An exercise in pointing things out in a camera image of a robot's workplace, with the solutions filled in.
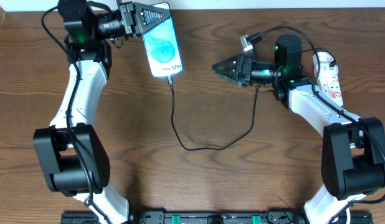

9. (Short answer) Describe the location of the blue Samsung Galaxy smartphone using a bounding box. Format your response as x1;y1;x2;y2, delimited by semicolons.
142;16;183;78

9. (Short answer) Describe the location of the black USB charging cable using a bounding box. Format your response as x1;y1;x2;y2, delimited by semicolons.
166;74;337;152

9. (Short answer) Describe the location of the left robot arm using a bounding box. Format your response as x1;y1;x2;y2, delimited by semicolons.
33;0;171;223

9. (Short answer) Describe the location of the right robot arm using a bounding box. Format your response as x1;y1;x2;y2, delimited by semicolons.
212;34;385;223

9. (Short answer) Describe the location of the white power strip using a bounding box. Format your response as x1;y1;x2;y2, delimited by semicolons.
317;74;343;106

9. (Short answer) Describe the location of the white USB wall charger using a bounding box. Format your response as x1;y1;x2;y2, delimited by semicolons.
313;52;339;78

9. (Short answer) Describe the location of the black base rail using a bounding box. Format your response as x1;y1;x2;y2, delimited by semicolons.
60;210;374;224

